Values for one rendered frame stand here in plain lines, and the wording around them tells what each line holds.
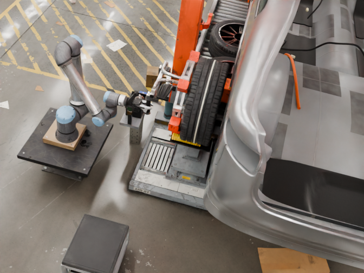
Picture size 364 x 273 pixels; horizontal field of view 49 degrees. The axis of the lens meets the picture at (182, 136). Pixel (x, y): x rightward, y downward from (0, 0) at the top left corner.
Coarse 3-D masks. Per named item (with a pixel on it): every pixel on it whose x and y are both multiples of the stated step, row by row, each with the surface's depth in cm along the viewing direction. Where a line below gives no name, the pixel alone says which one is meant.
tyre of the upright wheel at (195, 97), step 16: (208, 64) 289; (224, 64) 294; (192, 80) 281; (224, 80) 282; (192, 96) 279; (208, 96) 279; (192, 112) 281; (208, 112) 279; (192, 128) 287; (208, 128) 284; (208, 144) 301
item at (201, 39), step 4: (216, 0) 515; (212, 4) 506; (216, 4) 526; (212, 8) 500; (212, 12) 493; (204, 32) 460; (200, 36) 454; (204, 36) 455; (200, 40) 449; (200, 44) 443; (196, 48) 437; (200, 48) 454; (200, 56) 439
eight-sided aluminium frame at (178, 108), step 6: (186, 66) 294; (192, 66) 295; (192, 72) 322; (180, 78) 285; (186, 78) 285; (174, 102) 286; (180, 102) 285; (174, 108) 286; (180, 108) 285; (174, 114) 291; (180, 114) 291; (180, 126) 321
